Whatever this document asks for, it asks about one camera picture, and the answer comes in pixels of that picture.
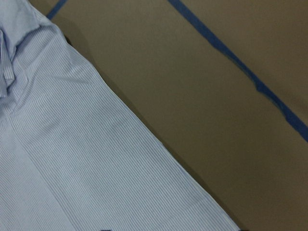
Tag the blue striped button shirt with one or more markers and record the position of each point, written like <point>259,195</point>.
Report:
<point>73,156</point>

